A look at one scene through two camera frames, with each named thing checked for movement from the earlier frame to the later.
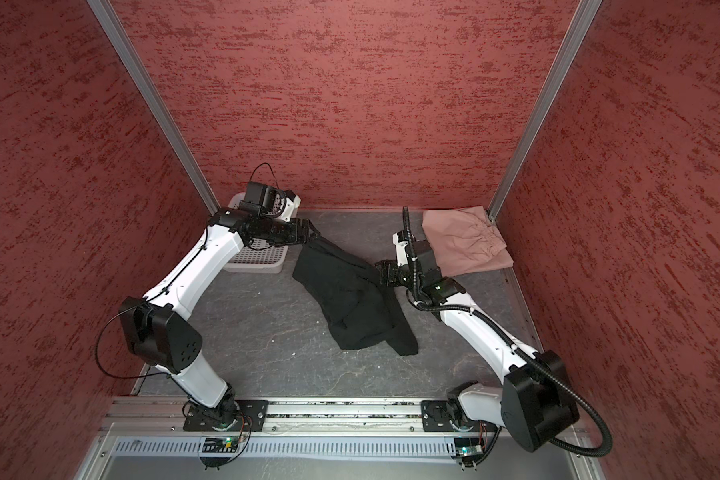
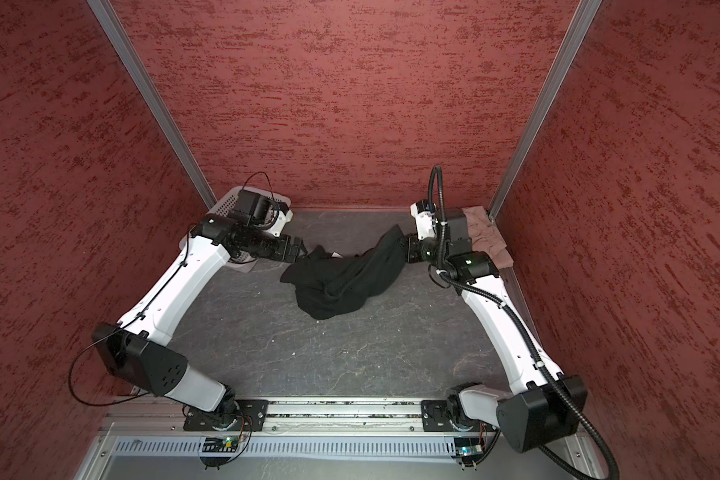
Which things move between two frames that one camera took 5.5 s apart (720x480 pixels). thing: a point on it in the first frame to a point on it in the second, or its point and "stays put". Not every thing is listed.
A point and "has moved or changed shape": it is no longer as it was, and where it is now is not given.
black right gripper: x=387 y=276 to x=413 y=243
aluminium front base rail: x=280 y=415 stays put
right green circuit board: x=467 y=446 stays put
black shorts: x=353 y=299 has moved or changed shape
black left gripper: x=293 y=237 to x=280 y=254
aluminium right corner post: x=586 y=14 stays put
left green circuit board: x=220 y=445 stays put
